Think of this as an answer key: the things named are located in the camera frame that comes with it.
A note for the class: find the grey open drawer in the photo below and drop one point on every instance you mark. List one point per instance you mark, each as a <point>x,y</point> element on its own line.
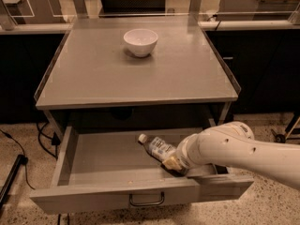
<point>98,171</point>

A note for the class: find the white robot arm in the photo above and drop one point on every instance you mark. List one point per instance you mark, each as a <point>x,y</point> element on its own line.
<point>233,145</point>

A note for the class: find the clear acrylic barrier panel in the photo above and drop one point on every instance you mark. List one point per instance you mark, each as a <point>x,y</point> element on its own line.
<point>59,11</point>

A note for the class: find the blue labelled plastic bottle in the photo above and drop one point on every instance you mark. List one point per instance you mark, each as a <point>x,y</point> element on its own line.
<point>157,148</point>

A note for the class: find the black wheeled cart base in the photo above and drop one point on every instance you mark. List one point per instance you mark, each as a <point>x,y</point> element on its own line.
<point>291,132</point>

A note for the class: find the metal drawer handle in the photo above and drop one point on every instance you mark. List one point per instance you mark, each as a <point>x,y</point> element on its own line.
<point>146,200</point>

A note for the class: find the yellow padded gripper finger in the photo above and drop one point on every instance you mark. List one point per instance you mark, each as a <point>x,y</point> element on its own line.
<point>172,163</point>

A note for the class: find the black stand leg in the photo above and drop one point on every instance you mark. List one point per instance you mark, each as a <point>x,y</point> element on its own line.
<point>19,161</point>

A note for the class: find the white ceramic bowl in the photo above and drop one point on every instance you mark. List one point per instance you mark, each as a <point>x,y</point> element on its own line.
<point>140,42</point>

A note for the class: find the grey counter cabinet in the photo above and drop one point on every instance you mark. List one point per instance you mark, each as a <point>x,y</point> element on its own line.
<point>96,84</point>

